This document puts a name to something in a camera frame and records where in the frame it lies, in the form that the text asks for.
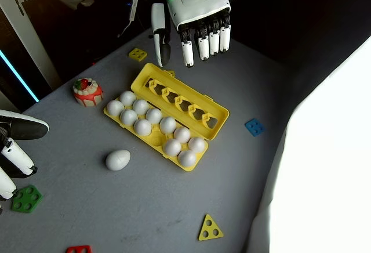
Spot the white plastic toy egg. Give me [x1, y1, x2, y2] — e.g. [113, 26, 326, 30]
[173, 126, 191, 144]
[119, 90, 137, 106]
[145, 107, 163, 125]
[177, 150, 197, 168]
[106, 99, 125, 117]
[119, 109, 139, 127]
[132, 99, 150, 115]
[159, 116, 177, 134]
[133, 118, 152, 136]
[162, 139, 182, 157]
[188, 136, 206, 154]
[105, 149, 132, 172]

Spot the cyan light strip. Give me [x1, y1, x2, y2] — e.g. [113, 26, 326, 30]
[0, 49, 40, 103]

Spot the strawberry cream toy cake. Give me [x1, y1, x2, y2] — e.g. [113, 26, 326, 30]
[72, 78, 104, 108]

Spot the yellow holed toy block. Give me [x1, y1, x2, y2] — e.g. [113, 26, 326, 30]
[129, 48, 148, 62]

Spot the red holed toy block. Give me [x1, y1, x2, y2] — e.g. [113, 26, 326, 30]
[66, 245, 93, 253]

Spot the grey table cloth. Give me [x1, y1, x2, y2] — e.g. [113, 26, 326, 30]
[0, 28, 296, 253]

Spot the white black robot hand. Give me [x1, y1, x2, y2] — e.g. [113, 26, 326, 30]
[150, 0, 232, 68]
[0, 109, 49, 215]

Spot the yellow triangle holed block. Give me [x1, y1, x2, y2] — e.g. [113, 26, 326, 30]
[198, 214, 224, 241]

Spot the blue square holed block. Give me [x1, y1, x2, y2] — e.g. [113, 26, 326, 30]
[245, 118, 266, 137]

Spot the yellow egg carton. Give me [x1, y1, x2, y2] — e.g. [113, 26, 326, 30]
[103, 63, 230, 172]

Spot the green pentagon holed block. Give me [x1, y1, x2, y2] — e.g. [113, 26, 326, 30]
[11, 185, 43, 214]

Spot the white cable with plug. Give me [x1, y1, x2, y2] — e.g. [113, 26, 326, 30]
[117, 0, 140, 38]

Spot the white frame post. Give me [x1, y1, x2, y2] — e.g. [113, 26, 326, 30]
[0, 0, 63, 91]

